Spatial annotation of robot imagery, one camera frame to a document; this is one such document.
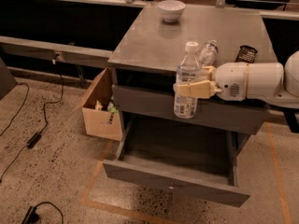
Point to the closed grey upper drawer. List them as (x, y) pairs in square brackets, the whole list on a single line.
[(211, 113)]

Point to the lying clear plastic bottle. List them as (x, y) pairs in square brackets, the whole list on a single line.
[(208, 53)]

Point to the open grey middle drawer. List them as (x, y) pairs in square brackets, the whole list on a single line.
[(182, 158)]

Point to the clear plastic bottle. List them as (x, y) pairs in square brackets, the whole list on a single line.
[(188, 71), (208, 53)]

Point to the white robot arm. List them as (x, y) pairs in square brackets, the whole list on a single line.
[(273, 83)]

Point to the black plug with cable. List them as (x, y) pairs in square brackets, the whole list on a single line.
[(32, 217)]

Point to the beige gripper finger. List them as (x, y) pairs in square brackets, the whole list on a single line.
[(199, 89), (208, 72)]

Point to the white ceramic bowl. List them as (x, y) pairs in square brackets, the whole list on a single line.
[(171, 10)]

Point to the black power adapter with cable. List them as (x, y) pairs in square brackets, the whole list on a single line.
[(35, 138)]

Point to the cardboard box with items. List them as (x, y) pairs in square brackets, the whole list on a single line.
[(100, 117)]

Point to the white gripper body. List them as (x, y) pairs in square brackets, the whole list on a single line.
[(231, 80)]

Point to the grey drawer cabinet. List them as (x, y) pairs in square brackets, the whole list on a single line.
[(194, 157)]

